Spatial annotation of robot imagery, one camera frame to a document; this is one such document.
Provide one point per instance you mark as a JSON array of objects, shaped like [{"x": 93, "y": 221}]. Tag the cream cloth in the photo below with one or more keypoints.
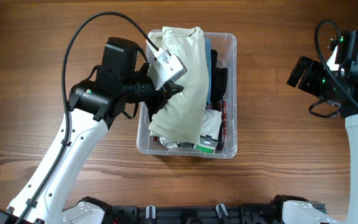
[{"x": 188, "y": 45}]

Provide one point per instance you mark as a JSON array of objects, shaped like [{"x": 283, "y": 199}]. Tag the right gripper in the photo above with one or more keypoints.
[{"x": 314, "y": 68}]

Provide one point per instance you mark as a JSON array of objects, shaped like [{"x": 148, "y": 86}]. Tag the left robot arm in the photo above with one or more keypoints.
[{"x": 91, "y": 106}]

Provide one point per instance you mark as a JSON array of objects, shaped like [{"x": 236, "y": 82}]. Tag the blue jeans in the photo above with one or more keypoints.
[{"x": 207, "y": 43}]

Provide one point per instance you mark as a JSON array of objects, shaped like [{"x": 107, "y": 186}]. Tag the white printed t-shirt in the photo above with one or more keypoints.
[{"x": 210, "y": 129}]

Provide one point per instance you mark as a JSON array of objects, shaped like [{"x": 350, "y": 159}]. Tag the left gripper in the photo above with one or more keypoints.
[{"x": 161, "y": 96}]

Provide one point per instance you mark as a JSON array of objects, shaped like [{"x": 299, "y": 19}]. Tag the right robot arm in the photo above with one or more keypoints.
[{"x": 337, "y": 84}]

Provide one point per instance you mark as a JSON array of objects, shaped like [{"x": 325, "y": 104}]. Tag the clear plastic storage bin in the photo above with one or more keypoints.
[{"x": 226, "y": 46}]

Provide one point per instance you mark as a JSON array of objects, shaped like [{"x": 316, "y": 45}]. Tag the black garment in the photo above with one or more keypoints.
[{"x": 218, "y": 78}]

